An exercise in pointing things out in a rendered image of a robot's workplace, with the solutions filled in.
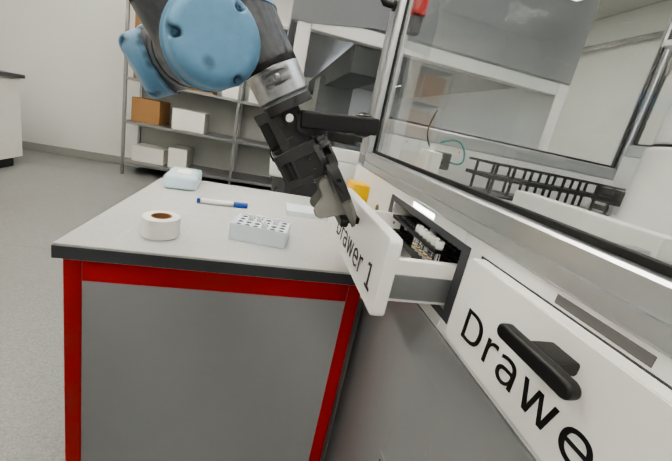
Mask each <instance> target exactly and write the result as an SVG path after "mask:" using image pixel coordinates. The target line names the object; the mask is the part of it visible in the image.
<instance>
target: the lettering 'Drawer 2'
mask: <svg viewBox="0 0 672 461"><path fill-rule="evenodd" d="M471 314H472V315H473V316H474V317H475V318H476V319H477V321H478V323H479V334H478V337H477V339H476V341H474V342H471V341H469V340H468V339H467V337H466V336H465V335H464V334H465V331H466V328H467V325H468V323H469V320H470V317H471ZM482 335H483V325H482V322H481V320H480V318H479V317H478V316H477V314H476V313H475V312H474V311H473V310H472V309H471V308H470V309H469V312H468V314H467V317H466V320H465V323H464V326H463V329H462V332H461V336H462V337H463V339H464V340H465V341H466V342H467V343H468V344H469V345H470V346H473V347H476V346H477V345H478V344H479V343H480V341H481V339H482ZM491 342H492V340H491V339H490V338H488V341H487V344H486V346H485V349H484V352H483V355H482V357H481V360H482V361H483V362H484V361H485V358H486V355H487V353H488V350H489V348H490V347H491V346H493V347H495V348H496V350H497V351H498V350H499V346H498V345H497V344H495V343H491ZM502 358H504V359H506V360H507V361H508V362H509V363H510V364H511V366H512V373H511V372H510V371H509V370H508V369H507V368H506V367H505V366H504V365H502V364H498V365H497V366H496V368H495V375H496V378H497V380H498V381H499V383H500V384H502V385H503V386H507V387H506V390H507V391H508V392H509V393H510V390H511V388H512V385H513V383H514V380H515V378H516V366H515V364H514V362H513V361H512V360H511V359H510V358H509V357H508V356H507V355H505V354H503V355H502ZM500 369H503V370H504V371H505V372H506V373H507V374H508V375H509V376H510V379H509V381H508V382H503V381H502V380H501V378H500V376H499V370H500ZM529 381H530V379H529V378H528V377H527V376H525V382H524V388H523V395H522V402H521V408H522V409H523V410H524V412H526V411H527V410H528V409H529V408H530V407H531V406H532V405H533V404H534V403H535V402H536V401H537V400H538V399H539V402H538V409H537V416H536V423H535V425H536V426H537V427H538V428H539V430H542V429H543V428H544V427H545V426H546V425H547V424H548V423H549V422H550V421H551V420H552V419H553V418H554V417H555V416H556V415H557V414H558V413H559V412H560V411H559V410H558V409H557V408H556V407H554V408H553V409H552V410H551V411H550V412H549V413H548V414H547V415H546V416H545V417H544V418H543V419H542V420H541V415H542V408H543V401H544V394H543V393H542V392H541V391H540V390H538V391H537V393H536V394H535V395H534V396H533V397H532V398H531V399H530V400H529V401H528V402H527V403H526V401H527V394H528V388H529ZM571 433H573V434H575V435H577V436H578V437H579V438H580V439H581V440H582V441H583V443H584V444H585V447H586V451H587V454H586V457H585V456H584V454H583V453H582V452H581V451H580V450H579V449H578V448H577V447H576V446H575V445H574V443H573V442H572V441H571V440H570V439H569V438H568V437H567V436H568V435H569V434H571ZM565 441H566V442H567V443H568V444H569V445H570V446H571V448H572V449H573V450H574V451H575V452H576V453H577V454H578V455H579V457H580V458H581V459H582V460H583V461H593V451H592V448H591V445H590V443H589V441H588V440H587V439H586V437H585V436H584V435H583V434H582V433H581V432H580V431H579V430H577V429H576V428H573V427H565V428H563V429H562V430H561V432H560V434H559V437H558V446H559V450H560V452H561V455H562V457H563V458H564V460H565V461H570V459H569V458H568V456H567V455H566V452H565V449H564V442H565Z"/></svg>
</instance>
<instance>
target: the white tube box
mask: <svg viewBox="0 0 672 461"><path fill-rule="evenodd" d="M263 221H266V222H267V223H268V224H267V228H266V229H263V228H261V225H262V222H263ZM262 222H261V223H260V222H257V215H254V220H253V221H249V214H246V213H240V214H239V215H238V216H237V217H236V218H235V219H234V220H232V221H231V222H230V228H229V236H228V239H233V240H238V241H244V242H249V243H255V244H260V245H265V246H271V247H276V248H282V249H284V247H285V245H286V242H287V240H288V237H289V233H290V227H291V222H289V221H283V220H279V222H278V225H277V226H276V225H273V218H268V217H263V218H262Z"/></svg>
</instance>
